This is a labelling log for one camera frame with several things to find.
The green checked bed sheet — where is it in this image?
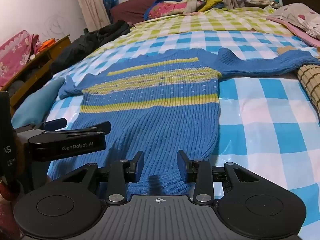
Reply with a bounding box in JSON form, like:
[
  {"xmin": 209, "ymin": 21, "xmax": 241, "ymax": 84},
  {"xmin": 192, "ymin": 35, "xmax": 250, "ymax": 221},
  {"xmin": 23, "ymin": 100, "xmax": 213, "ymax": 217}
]
[{"xmin": 93, "ymin": 6, "xmax": 293, "ymax": 55}]

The beige left curtain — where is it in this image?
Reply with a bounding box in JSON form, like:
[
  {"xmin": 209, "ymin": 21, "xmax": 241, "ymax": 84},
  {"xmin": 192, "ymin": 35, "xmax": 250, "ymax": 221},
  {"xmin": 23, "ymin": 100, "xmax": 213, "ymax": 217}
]
[{"xmin": 78, "ymin": 0, "xmax": 111, "ymax": 31}]

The beige brown-striped sweater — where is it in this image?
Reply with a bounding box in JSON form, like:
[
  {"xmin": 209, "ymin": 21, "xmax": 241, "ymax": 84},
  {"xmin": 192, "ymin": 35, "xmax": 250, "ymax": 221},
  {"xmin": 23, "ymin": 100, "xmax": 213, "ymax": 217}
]
[{"xmin": 276, "ymin": 45, "xmax": 320, "ymax": 116}]

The blue striped knit sweater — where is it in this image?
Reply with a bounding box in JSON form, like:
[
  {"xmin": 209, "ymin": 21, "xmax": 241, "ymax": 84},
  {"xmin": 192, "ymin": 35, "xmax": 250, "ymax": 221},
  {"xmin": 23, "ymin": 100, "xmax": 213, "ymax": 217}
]
[{"xmin": 48, "ymin": 48, "xmax": 319, "ymax": 194}]

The maroon bed base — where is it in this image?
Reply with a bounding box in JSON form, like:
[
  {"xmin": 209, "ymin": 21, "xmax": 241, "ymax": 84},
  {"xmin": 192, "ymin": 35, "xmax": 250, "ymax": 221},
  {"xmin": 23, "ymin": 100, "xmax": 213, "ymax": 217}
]
[{"xmin": 111, "ymin": 0, "xmax": 155, "ymax": 24}]

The wooden side table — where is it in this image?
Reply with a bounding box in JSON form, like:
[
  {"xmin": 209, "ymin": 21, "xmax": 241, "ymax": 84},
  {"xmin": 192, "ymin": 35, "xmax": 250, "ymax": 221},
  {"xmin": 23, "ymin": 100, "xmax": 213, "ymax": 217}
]
[{"xmin": 1, "ymin": 35, "xmax": 71, "ymax": 115}]

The teal folded cloth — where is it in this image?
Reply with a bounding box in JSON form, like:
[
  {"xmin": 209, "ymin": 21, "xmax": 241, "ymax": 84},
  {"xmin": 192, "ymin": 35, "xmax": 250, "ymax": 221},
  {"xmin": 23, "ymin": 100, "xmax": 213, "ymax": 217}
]
[{"xmin": 11, "ymin": 77, "xmax": 65, "ymax": 129}]

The blue checked bed sheet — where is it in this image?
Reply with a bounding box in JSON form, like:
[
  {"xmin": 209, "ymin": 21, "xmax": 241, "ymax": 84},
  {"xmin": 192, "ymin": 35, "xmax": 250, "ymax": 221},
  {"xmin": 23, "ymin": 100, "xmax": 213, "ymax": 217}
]
[{"xmin": 59, "ymin": 31, "xmax": 319, "ymax": 239}]

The colourful floral quilt pile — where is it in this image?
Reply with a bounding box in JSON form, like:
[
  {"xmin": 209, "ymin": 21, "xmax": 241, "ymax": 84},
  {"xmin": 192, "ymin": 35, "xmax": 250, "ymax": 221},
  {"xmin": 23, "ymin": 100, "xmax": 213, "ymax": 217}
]
[{"xmin": 144, "ymin": 0, "xmax": 225, "ymax": 21}]

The pink pillow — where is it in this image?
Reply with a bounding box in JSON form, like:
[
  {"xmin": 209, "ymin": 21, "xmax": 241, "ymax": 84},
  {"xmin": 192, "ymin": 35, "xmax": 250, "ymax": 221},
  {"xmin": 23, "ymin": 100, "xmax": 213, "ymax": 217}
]
[{"xmin": 266, "ymin": 16, "xmax": 320, "ymax": 48}]

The pink floral bag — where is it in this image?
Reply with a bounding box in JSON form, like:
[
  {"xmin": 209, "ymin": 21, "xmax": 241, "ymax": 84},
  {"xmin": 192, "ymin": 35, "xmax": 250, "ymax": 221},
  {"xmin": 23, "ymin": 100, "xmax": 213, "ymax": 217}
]
[{"xmin": 0, "ymin": 30, "xmax": 41, "ymax": 87}]

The orange item on table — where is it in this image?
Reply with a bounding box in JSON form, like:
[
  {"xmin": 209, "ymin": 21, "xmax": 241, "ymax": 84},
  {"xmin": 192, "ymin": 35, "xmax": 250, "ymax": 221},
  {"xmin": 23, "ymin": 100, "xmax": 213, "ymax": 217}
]
[{"xmin": 39, "ymin": 38, "xmax": 56, "ymax": 52}]

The black clothes pile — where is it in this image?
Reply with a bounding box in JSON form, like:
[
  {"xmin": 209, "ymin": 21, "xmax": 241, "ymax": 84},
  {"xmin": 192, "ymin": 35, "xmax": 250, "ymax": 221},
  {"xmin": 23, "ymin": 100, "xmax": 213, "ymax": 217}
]
[{"xmin": 50, "ymin": 20, "xmax": 133, "ymax": 75}]

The grey floral pillow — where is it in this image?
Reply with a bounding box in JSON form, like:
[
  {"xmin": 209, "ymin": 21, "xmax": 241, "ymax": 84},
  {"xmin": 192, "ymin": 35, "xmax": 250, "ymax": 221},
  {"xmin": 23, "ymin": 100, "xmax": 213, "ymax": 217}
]
[{"xmin": 272, "ymin": 3, "xmax": 320, "ymax": 39}]

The blue plastic bag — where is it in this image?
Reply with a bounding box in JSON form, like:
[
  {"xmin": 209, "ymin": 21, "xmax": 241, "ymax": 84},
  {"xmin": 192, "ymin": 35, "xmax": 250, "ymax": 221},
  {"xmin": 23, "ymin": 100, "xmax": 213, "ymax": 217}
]
[{"xmin": 103, "ymin": 0, "xmax": 119, "ymax": 18}]

